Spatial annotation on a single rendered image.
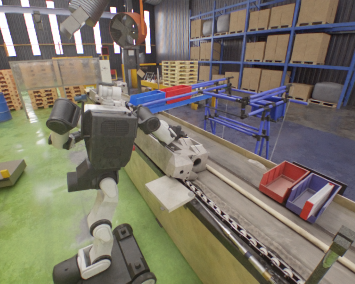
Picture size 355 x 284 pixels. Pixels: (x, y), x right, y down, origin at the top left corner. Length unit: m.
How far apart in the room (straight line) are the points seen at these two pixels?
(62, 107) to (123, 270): 1.25
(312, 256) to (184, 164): 0.86
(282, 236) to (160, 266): 1.07
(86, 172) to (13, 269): 1.44
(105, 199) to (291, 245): 1.06
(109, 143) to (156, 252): 1.29
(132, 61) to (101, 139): 7.35
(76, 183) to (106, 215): 0.31
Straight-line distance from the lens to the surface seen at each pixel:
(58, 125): 0.92
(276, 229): 1.21
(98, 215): 1.26
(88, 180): 1.07
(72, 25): 7.81
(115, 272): 1.66
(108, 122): 0.82
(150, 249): 1.91
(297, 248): 1.18
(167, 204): 1.14
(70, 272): 1.59
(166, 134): 1.15
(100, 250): 1.50
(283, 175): 1.64
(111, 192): 1.12
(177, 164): 1.19
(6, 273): 2.31
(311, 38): 10.20
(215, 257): 1.26
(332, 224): 1.42
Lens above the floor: 1.60
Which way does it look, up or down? 25 degrees down
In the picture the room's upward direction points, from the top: straight up
